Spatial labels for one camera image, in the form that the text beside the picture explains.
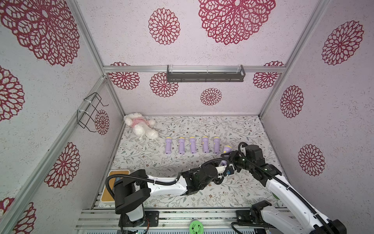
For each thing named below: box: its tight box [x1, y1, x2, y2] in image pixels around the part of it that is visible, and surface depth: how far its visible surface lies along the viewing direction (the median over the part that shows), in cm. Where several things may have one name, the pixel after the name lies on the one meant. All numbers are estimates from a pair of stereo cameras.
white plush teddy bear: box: [123, 112, 159, 140], surface depth 103 cm
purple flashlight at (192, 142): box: [189, 136, 197, 154], surface depth 102 cm
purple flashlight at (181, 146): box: [178, 136, 186, 155], surface depth 102 cm
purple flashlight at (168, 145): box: [165, 136, 172, 155], surface depth 102 cm
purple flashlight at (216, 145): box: [213, 136, 221, 155], surface depth 102 cm
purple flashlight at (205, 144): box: [202, 136, 210, 154], surface depth 102 cm
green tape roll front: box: [188, 220, 205, 234], surface depth 69 cm
